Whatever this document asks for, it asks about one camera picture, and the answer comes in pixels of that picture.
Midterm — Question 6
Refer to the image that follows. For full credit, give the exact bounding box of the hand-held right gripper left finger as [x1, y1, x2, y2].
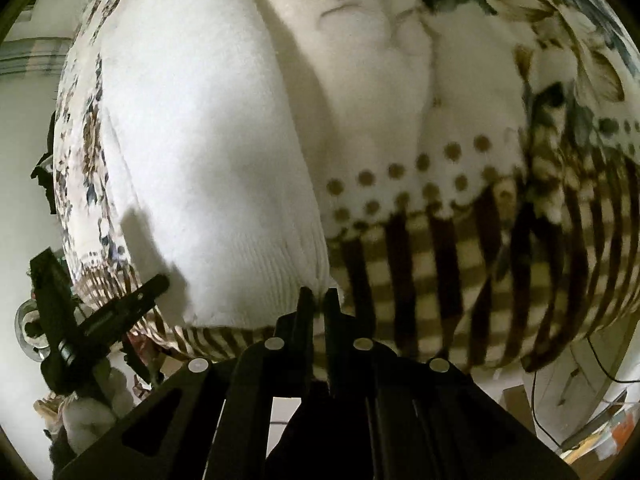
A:
[55, 286, 316, 480]

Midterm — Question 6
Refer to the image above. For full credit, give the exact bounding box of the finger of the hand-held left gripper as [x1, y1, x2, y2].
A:
[119, 339, 163, 387]
[77, 274, 172, 343]

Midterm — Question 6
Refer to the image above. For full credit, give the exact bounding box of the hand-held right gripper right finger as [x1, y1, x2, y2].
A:
[322, 288, 582, 480]

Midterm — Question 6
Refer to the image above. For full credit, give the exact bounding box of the white knit sweater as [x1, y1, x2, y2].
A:
[97, 0, 346, 333]

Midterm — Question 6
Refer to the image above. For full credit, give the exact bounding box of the round clear glass object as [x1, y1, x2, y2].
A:
[14, 299, 51, 362]

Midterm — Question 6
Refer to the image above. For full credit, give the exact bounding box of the white fluffy cloth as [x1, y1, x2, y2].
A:
[64, 364, 137, 457]

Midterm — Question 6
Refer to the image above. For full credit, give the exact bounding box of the floral striped printed blanket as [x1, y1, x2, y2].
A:
[52, 0, 640, 376]

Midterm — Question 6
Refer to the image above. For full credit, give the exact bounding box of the dark object behind bed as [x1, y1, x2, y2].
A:
[30, 110, 58, 217]

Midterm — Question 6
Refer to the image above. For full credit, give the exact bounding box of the brown cardboard box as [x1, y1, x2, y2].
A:
[502, 385, 538, 433]

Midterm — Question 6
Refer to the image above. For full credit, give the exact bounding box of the white cabinet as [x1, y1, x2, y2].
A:
[522, 327, 628, 443]

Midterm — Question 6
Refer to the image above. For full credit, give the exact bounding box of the pile of colourful papers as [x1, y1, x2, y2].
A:
[557, 395, 636, 468]

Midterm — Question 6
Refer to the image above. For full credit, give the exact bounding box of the black cable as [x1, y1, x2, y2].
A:
[585, 335, 640, 386]

